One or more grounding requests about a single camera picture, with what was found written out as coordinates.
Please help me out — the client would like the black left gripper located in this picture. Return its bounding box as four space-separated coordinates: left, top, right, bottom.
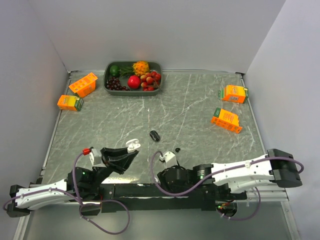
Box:
88 146 139 189

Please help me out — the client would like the white earbud charging case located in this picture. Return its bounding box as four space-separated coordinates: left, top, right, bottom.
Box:
125 138 141 153

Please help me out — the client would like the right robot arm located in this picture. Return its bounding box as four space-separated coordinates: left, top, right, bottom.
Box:
153 148 304 199

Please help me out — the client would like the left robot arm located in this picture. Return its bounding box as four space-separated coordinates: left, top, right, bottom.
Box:
2 146 140 218

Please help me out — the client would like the black earbud charging case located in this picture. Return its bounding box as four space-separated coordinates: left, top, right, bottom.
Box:
149 130 161 142

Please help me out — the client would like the orange green box left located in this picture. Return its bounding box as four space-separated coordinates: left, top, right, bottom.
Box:
57 95 84 112

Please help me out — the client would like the dark grape bunch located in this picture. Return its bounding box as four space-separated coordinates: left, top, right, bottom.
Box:
105 77 130 91

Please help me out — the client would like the orange box back left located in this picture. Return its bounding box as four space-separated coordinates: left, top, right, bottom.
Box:
68 72 98 98

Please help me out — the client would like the red apple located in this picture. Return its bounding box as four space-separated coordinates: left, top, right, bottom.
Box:
127 75 141 90

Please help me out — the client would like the red lychee bunch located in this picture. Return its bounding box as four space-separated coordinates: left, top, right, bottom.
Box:
140 71 162 91

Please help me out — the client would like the green leafy sprig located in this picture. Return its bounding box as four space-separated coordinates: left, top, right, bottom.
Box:
119 65 135 77

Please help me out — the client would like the green lime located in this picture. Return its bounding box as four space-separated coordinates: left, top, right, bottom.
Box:
109 65 120 77

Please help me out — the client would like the grey-green fruit tray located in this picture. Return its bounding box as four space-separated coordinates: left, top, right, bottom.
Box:
103 60 164 97

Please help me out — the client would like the orange box back right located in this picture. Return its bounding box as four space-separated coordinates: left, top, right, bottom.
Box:
218 85 249 104

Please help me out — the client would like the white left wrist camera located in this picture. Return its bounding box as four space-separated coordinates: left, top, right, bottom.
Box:
82 147 103 167

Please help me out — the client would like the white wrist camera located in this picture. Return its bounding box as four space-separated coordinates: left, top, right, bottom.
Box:
159 151 178 168
82 147 103 167

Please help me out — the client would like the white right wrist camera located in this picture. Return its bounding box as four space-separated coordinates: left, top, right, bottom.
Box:
159 151 178 168

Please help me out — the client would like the aluminium frame rail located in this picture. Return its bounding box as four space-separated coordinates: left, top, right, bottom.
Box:
246 184 289 202

